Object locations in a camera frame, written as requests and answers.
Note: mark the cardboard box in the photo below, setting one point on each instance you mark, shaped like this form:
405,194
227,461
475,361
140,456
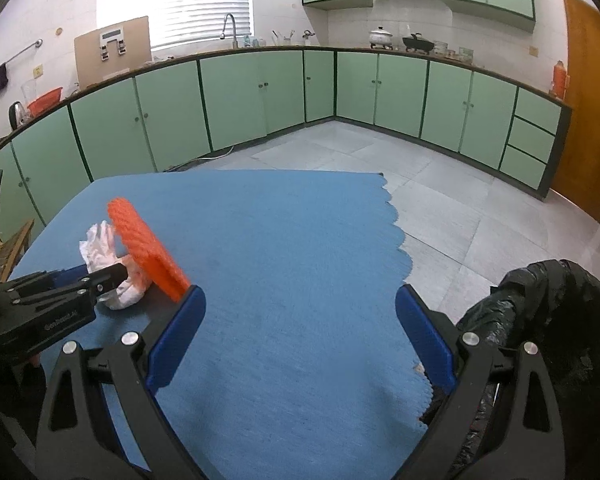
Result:
130,65

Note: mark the white pot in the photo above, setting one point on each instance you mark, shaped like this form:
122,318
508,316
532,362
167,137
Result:
381,37

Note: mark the closed wooden door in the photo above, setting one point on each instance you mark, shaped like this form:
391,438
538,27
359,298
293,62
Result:
590,110

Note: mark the orange basin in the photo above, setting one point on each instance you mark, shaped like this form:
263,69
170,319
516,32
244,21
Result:
45,101

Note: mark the electric kettle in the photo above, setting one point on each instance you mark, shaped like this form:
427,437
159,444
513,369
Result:
16,116

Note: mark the black trash bag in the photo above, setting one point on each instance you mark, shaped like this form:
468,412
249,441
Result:
570,310

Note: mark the white window blind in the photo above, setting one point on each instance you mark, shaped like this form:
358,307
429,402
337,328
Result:
180,0

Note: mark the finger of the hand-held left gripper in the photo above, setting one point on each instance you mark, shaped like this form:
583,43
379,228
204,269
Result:
107,276
72,274

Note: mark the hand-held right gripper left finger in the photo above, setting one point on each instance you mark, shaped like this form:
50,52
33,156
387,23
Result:
175,340

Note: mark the blue tablecloth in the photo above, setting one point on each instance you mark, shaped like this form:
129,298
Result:
280,260

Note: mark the black wok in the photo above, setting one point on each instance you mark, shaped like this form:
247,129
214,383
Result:
417,44

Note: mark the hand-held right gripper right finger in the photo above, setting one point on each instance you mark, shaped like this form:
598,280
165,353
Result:
425,340

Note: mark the metal faucet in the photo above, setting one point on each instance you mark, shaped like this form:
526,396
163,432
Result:
228,22

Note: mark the green lower kitchen cabinets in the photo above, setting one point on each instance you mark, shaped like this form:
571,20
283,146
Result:
230,95

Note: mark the orange thermos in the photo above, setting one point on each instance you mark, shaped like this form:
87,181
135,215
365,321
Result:
560,80

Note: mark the wooden chair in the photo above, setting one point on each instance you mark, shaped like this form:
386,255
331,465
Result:
17,247

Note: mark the white tissue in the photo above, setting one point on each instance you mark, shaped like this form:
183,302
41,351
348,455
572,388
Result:
125,290

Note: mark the metal towel bar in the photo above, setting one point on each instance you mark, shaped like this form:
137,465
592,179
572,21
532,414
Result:
25,51

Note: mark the small glass jars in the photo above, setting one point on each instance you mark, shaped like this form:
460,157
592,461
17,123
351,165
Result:
452,52

